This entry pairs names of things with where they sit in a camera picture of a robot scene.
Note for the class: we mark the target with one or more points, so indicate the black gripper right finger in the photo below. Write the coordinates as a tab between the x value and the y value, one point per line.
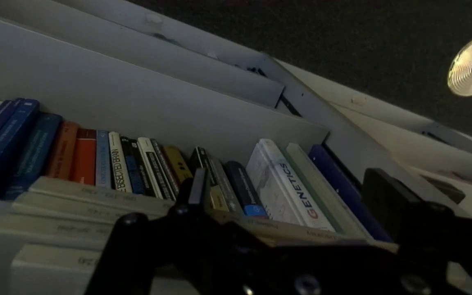
427	233

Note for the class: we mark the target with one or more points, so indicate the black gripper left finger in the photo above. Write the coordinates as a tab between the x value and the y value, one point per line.
183	238

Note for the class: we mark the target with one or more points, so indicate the white Genetics book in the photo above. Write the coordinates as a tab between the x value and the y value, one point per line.
280	190

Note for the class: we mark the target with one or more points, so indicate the grey metal bookshelf right unit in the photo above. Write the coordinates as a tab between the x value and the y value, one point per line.
113	66

